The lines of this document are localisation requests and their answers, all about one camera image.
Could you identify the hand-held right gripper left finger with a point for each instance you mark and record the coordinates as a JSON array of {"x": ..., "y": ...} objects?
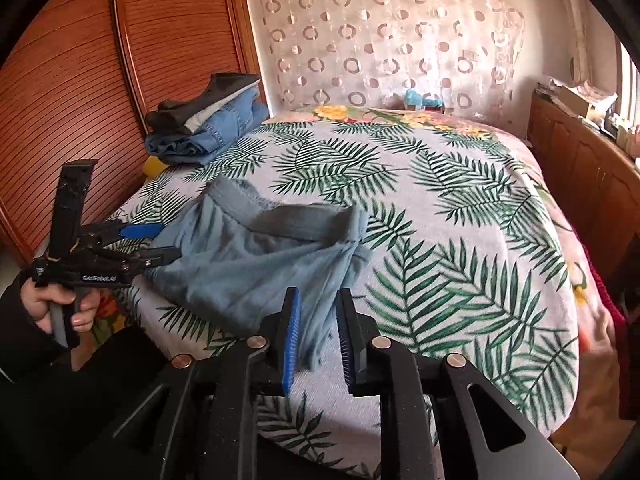
[{"x": 291, "y": 340}]

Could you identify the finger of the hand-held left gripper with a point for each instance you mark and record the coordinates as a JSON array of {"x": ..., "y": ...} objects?
[
  {"x": 155, "y": 256},
  {"x": 140, "y": 231}
]

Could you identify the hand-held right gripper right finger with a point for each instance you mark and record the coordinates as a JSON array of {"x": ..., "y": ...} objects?
[{"x": 345, "y": 340}]

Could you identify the blue-grey pants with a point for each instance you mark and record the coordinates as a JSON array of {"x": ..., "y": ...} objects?
[{"x": 240, "y": 280}]

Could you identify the person's left forearm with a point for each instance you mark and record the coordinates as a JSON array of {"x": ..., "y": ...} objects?
[{"x": 30, "y": 385}]

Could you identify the person's left hand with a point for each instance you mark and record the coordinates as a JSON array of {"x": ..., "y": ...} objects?
[{"x": 40, "y": 300}]

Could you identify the yellow object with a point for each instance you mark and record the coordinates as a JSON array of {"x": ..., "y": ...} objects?
[{"x": 152, "y": 166}]

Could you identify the folded dark grey garment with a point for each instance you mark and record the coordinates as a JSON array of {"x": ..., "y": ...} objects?
[{"x": 180, "y": 115}]

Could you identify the folded white garment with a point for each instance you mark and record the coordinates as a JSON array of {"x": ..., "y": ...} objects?
[{"x": 200, "y": 119}]

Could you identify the stack of folded clothes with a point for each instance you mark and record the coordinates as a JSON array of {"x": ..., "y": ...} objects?
[{"x": 220, "y": 131}]

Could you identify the leaf-print bed sheet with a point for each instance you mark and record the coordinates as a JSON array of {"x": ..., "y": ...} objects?
[{"x": 450, "y": 210}]

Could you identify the floral blanket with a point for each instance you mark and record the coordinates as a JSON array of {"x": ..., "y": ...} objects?
[{"x": 595, "y": 350}]

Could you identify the blue and white package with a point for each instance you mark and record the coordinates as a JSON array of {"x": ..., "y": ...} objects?
[{"x": 415, "y": 97}]

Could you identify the red knitted cloth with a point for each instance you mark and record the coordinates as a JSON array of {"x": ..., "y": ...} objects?
[{"x": 607, "y": 305}]

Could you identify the wooden cabinet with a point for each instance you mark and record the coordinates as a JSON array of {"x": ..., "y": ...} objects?
[{"x": 585, "y": 170}]

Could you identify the circle-patterned sheer curtain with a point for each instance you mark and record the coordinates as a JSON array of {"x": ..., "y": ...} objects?
[{"x": 375, "y": 25}]

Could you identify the cardboard box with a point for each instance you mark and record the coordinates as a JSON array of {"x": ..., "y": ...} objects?
[{"x": 575, "y": 99}]

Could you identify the window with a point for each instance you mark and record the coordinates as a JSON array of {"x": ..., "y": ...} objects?
[{"x": 631, "y": 90}]

